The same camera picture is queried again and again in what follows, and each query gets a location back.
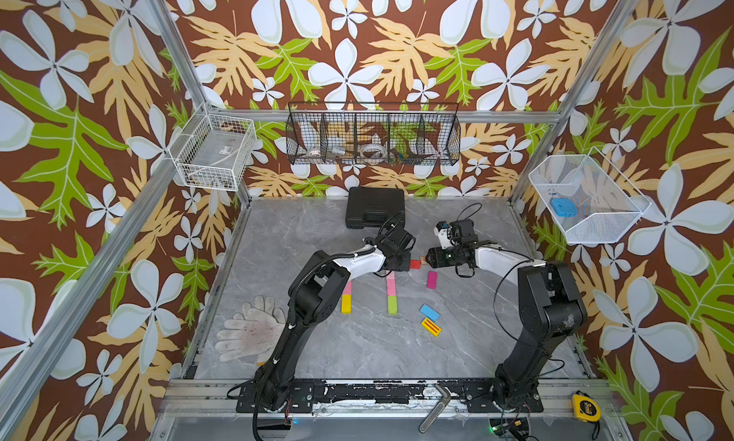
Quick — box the magenta block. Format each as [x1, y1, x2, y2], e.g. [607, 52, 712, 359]
[426, 271, 438, 290]

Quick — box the green block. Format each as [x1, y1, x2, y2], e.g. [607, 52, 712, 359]
[387, 295, 399, 315]

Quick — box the blue block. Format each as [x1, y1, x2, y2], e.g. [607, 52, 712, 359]
[420, 305, 441, 323]

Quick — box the yellow red striped block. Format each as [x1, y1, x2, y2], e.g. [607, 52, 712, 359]
[421, 318, 442, 337]

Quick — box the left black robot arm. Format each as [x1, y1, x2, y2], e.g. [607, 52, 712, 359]
[253, 224, 416, 410]

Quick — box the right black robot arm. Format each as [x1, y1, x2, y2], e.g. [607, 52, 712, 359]
[425, 219, 588, 412]

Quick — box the black plastic tool case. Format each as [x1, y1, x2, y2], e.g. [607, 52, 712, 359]
[345, 187, 405, 229]

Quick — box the blue object in basket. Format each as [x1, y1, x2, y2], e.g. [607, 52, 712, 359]
[550, 198, 578, 219]

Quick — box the white mesh basket right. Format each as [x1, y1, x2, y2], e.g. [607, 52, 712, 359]
[529, 149, 652, 246]

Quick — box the white work glove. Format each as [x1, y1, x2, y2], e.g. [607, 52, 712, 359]
[215, 295, 286, 364]

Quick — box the yellow tape measure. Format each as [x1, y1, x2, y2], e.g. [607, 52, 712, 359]
[572, 391, 601, 424]

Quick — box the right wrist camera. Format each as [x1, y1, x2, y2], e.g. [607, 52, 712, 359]
[434, 221, 453, 249]

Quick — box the black wire basket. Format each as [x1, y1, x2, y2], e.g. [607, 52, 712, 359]
[285, 102, 462, 166]

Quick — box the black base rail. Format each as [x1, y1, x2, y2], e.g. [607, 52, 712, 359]
[236, 377, 545, 414]

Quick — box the grey metal bracket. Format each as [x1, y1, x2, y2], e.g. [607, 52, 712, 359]
[419, 384, 452, 435]

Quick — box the white wire basket left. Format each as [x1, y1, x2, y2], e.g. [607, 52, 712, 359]
[169, 106, 258, 192]

